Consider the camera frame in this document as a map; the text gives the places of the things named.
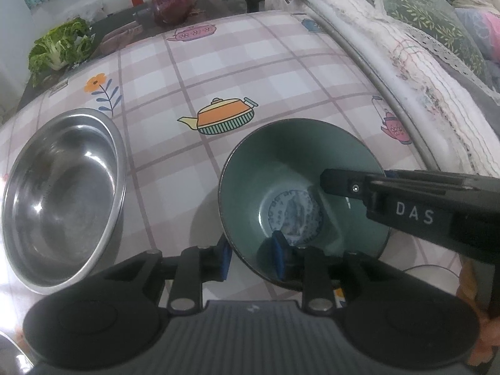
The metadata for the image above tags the green floral pillow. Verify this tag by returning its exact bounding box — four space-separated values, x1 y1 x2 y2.
374 0 493 86

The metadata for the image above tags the right hand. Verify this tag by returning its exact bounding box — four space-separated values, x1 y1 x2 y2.
456 259 500 367

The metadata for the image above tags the green leafy cabbage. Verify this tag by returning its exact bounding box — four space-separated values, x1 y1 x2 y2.
28 17 94 86

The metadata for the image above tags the small steel bowl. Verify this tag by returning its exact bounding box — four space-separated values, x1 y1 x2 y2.
0 332 34 375

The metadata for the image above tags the wooden cutting board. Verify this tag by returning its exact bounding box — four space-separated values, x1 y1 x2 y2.
95 20 158 56

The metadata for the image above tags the pink pillow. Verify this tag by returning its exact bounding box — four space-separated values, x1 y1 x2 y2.
452 0 499 63

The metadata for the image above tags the white quilted blanket roll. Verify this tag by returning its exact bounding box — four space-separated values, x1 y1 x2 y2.
266 0 499 177

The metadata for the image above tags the white plate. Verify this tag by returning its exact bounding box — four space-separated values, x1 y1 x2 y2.
404 264 459 296

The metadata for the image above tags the large steel bowl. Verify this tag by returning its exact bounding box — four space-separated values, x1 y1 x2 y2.
1 108 126 295

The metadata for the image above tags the green ceramic bowl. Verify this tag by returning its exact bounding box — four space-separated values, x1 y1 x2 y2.
218 118 390 291

